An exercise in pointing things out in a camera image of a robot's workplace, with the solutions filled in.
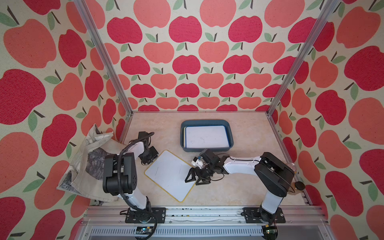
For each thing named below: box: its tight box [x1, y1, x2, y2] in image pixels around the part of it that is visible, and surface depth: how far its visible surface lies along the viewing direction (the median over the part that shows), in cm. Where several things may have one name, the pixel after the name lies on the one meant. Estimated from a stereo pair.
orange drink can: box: [286, 162, 296, 172], surface depth 82 cm
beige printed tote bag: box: [57, 124, 122, 203], surface depth 72 cm
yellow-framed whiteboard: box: [144, 149, 197, 203], surface depth 92 cm
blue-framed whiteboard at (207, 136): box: [185, 125, 230, 149], surface depth 104 cm
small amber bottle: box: [292, 181, 305, 191], surface depth 76 cm
